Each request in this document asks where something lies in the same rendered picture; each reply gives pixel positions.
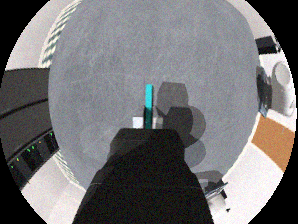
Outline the turquoise bar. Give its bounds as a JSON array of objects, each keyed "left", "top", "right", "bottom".
[{"left": 145, "top": 84, "right": 152, "bottom": 129}]

